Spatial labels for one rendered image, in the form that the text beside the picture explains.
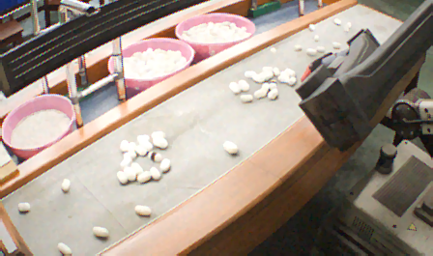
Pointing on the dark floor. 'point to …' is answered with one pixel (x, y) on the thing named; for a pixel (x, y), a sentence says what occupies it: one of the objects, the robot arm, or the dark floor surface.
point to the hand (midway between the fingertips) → (303, 80)
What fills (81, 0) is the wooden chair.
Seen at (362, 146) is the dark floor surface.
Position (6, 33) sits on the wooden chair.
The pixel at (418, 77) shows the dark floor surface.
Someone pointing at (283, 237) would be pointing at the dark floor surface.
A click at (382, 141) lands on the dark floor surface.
